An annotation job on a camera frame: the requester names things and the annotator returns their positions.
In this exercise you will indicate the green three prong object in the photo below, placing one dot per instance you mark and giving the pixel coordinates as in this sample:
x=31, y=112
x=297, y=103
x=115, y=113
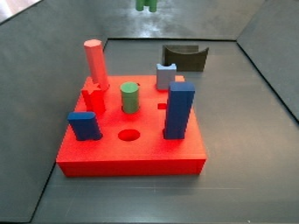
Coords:
x=151, y=4

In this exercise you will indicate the red peg board base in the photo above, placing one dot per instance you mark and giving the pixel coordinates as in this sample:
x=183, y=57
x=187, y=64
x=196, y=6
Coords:
x=132, y=148

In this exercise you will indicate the black curved fixture cradle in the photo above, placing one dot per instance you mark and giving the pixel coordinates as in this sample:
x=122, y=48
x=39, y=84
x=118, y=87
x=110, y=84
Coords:
x=188, y=57

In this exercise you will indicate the green cylinder peg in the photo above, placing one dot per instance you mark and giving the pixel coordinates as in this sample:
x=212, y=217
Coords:
x=130, y=97

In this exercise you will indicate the tall dark blue square peg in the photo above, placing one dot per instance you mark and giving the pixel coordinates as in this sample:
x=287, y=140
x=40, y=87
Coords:
x=179, y=104

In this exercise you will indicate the light blue notched peg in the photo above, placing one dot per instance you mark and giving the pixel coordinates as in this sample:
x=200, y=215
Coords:
x=164, y=76

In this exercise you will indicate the red star peg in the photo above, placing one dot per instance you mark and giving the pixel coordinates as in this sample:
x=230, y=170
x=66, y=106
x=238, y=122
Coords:
x=94, y=97

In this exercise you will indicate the short dark blue peg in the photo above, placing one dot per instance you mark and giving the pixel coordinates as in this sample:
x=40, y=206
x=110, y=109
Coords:
x=84, y=125

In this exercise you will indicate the tall pink octagonal peg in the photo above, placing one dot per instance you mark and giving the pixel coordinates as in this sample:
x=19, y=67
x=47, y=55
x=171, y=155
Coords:
x=96, y=63

